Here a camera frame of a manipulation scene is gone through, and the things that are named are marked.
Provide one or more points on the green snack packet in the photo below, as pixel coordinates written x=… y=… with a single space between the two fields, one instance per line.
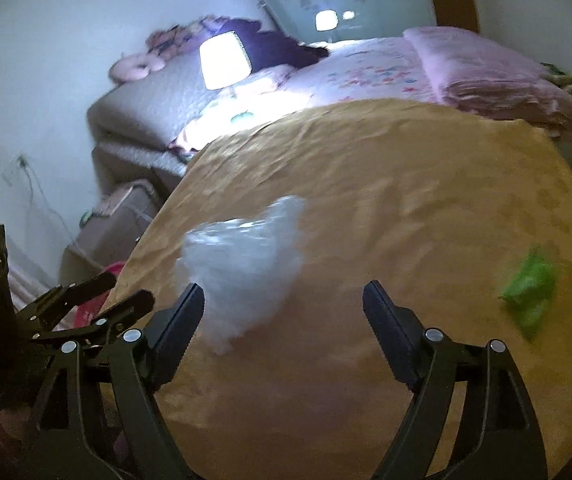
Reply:
x=530 y=292

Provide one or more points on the floral white bed sheet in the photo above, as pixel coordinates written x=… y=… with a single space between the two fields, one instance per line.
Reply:
x=354 y=70

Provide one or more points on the grey upholstered bed frame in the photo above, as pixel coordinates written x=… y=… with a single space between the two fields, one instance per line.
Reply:
x=119 y=161

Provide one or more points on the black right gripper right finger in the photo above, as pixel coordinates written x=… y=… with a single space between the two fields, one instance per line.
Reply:
x=429 y=364

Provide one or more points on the golden yellow bed blanket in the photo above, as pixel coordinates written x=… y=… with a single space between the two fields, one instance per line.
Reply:
x=439 y=206

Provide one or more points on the grey bedside cabinet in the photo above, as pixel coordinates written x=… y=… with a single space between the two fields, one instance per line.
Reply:
x=111 y=230

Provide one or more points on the pink folded quilt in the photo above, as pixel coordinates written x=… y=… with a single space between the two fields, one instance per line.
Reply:
x=476 y=75

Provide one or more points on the clear plastic bag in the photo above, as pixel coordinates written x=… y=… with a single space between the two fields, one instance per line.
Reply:
x=245 y=267

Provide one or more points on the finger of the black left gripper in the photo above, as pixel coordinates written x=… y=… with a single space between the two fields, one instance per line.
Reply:
x=49 y=309
x=108 y=326

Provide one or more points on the pink plastic basket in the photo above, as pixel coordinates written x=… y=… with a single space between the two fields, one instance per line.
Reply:
x=87 y=311

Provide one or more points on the grey quilted pillow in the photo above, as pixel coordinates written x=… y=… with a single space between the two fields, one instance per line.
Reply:
x=153 y=111

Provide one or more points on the glowing white table lamp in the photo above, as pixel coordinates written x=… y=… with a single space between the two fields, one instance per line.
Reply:
x=224 y=61

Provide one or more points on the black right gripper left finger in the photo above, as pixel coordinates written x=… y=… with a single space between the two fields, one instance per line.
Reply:
x=140 y=362

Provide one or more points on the brown plush toy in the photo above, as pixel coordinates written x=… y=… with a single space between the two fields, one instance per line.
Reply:
x=181 y=39

